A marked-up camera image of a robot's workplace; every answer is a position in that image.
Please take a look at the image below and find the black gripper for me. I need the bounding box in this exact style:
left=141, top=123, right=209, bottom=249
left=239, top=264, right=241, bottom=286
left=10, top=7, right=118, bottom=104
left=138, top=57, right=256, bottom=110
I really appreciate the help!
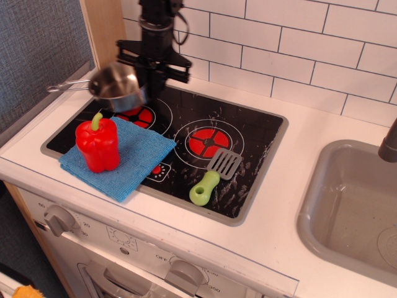
left=117, top=23, right=192, bottom=103

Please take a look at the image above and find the metal pot with wire handle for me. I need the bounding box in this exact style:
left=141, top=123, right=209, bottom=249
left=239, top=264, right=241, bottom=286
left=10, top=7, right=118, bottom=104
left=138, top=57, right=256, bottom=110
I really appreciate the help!
left=47, top=62, right=149, bottom=112

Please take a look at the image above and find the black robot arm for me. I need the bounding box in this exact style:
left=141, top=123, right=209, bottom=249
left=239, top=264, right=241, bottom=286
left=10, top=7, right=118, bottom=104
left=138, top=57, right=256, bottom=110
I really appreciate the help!
left=117, top=1, right=192, bottom=99

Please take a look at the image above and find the blue folded cloth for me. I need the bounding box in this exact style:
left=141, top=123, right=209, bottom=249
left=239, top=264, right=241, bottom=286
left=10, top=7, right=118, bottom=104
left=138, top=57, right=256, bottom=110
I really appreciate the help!
left=59, top=117, right=176, bottom=202

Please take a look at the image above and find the black toy stovetop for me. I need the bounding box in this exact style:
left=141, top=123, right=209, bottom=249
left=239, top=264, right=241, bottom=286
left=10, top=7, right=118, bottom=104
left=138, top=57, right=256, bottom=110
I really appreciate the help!
left=40, top=73, right=289, bottom=227

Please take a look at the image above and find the red toy bell pepper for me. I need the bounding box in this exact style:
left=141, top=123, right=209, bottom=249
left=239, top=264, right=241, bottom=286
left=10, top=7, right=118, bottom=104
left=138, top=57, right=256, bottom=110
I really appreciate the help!
left=75, top=112, right=120, bottom=173

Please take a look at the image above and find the grey left oven knob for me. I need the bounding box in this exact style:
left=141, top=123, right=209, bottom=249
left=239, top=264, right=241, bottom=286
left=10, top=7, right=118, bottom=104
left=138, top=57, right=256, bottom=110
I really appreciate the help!
left=44, top=205, right=76, bottom=237

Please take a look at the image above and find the grey oven knob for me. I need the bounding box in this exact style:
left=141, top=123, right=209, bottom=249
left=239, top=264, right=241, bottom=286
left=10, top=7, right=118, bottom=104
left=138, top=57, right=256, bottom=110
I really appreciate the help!
left=164, top=260, right=204, bottom=297
left=44, top=205, right=76, bottom=237

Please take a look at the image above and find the grey right oven knob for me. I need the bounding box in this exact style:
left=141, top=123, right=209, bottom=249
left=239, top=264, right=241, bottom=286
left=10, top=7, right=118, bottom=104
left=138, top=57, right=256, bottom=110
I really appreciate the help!
left=164, top=260, right=204, bottom=297

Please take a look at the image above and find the grey toy sink basin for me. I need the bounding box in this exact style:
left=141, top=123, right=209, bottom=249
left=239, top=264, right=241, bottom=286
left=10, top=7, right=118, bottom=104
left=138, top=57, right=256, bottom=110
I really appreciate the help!
left=297, top=140, right=396, bottom=287

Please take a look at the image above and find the orange plush object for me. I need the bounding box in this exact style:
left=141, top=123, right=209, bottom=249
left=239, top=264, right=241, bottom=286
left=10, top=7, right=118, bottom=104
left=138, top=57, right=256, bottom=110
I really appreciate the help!
left=12, top=285, right=44, bottom=298

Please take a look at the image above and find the grey toy faucet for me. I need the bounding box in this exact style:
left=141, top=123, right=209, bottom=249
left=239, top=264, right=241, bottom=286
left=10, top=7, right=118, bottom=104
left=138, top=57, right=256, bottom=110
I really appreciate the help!
left=378, top=119, right=397, bottom=163

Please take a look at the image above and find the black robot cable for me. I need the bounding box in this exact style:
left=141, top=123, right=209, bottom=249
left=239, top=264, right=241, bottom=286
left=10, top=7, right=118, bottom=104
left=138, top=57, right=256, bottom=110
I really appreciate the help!
left=172, top=9, right=190, bottom=46

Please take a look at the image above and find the wooden side post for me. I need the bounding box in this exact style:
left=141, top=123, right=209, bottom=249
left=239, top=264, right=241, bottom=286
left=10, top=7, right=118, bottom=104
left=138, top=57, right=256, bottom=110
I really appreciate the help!
left=80, top=0, right=126, bottom=70

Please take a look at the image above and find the grey spatula with green handle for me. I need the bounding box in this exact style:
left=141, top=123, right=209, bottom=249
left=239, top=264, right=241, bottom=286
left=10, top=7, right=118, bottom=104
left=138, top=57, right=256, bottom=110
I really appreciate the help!
left=189, top=148, right=242, bottom=206

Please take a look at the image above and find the grey oven door handle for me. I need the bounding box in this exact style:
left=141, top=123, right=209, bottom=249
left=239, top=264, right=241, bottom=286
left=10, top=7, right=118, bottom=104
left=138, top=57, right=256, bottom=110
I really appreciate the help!
left=85, top=260, right=199, bottom=298

